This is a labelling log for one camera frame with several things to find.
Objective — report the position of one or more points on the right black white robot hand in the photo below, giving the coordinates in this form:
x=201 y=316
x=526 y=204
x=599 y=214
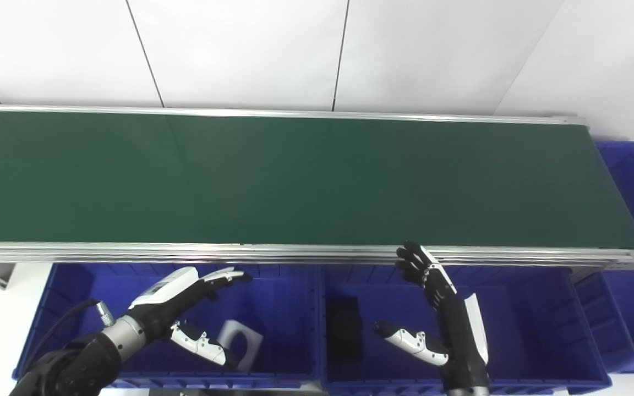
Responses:
x=460 y=335

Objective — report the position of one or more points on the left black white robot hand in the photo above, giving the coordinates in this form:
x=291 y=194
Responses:
x=168 y=300

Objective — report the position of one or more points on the white square part round hole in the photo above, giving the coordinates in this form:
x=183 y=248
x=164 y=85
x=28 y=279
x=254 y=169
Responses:
x=251 y=344

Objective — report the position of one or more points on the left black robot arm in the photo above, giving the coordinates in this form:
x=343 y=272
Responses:
x=75 y=366

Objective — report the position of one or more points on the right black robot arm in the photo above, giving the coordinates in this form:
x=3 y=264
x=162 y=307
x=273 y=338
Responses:
x=466 y=391

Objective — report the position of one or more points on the black block part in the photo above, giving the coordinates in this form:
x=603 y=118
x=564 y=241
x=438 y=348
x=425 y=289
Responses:
x=343 y=330

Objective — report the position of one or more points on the green conveyor belt aluminium frame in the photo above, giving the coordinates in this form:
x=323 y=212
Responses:
x=306 y=181

